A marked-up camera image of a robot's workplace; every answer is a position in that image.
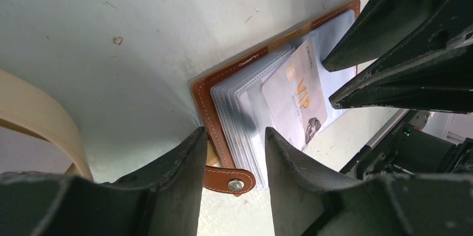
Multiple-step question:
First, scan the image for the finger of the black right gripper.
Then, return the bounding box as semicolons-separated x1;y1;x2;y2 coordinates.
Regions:
329;26;472;113
322;0;444;71

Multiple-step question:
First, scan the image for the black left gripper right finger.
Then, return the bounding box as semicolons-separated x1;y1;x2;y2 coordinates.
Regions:
265;127;472;235

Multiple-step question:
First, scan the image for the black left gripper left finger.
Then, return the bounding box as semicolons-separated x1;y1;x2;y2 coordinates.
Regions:
1;127;207;235

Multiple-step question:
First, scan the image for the silver VIP diamond card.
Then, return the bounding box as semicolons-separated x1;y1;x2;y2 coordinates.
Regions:
262;39;328;151

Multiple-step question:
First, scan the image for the brown leather card holder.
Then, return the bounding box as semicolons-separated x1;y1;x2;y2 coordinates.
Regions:
190;0;361;197

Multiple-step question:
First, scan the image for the beige plastic card tray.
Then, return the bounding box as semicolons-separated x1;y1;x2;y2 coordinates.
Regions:
1;70;94;181

